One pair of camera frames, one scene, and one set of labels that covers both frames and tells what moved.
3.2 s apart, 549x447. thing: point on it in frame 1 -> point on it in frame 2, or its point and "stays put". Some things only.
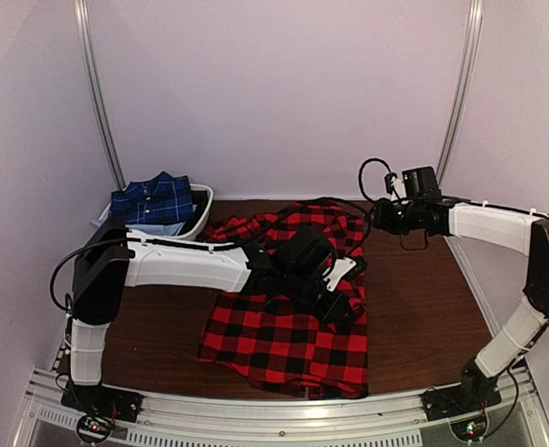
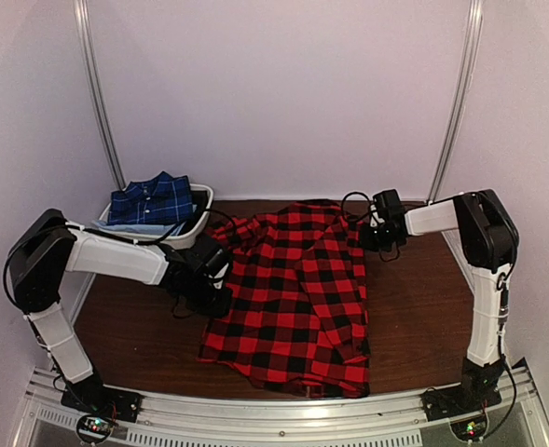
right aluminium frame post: (462, 88) stays put
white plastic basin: (202, 196) stays put
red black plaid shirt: (281, 344) stays put
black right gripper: (381, 219) -> (365, 239)
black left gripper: (327, 314) -> (220, 310)
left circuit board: (93, 428) stays put
